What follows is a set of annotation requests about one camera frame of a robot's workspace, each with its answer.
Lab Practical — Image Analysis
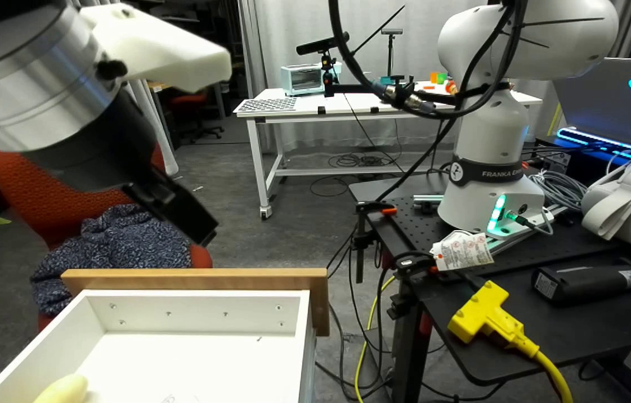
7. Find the yellow power plug with cable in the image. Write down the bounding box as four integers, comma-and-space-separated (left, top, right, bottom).
448, 279, 576, 403

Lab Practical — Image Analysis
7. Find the open laptop with blue screen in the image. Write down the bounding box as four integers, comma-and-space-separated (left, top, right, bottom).
556, 59, 631, 159

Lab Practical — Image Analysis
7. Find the black power brick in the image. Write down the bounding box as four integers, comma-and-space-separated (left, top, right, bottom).
533, 264, 631, 306

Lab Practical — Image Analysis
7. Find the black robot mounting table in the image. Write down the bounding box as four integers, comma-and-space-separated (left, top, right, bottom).
348, 178, 631, 403

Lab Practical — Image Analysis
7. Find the small teal white toy oven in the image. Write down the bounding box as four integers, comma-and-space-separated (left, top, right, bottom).
283, 68, 324, 97

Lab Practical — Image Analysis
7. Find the white crumpled packet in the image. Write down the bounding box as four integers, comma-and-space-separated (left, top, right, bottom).
429, 231, 495, 270

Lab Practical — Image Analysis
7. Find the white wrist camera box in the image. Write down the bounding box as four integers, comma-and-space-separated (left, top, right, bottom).
80, 3, 234, 93

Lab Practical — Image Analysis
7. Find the pale yellow toy food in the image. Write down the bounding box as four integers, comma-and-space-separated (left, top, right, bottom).
33, 373, 88, 403

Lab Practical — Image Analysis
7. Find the orange office chair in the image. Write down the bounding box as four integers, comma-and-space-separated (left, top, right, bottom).
0, 153, 212, 326

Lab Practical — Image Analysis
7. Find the wooden front white drawer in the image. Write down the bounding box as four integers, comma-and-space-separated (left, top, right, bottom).
0, 269, 329, 403

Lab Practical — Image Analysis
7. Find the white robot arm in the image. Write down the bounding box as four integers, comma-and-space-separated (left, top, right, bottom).
0, 0, 617, 244

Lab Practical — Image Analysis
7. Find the white lab table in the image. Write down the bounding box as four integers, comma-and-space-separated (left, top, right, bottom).
234, 86, 462, 221

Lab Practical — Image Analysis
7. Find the black stereo camera on stand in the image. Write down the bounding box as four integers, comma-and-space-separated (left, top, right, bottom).
296, 39, 341, 97

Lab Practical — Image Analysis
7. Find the blue knitted sweater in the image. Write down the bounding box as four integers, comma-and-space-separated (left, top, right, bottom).
30, 203, 190, 316

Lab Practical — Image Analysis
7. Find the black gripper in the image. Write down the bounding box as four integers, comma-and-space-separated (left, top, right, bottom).
28, 93, 218, 247

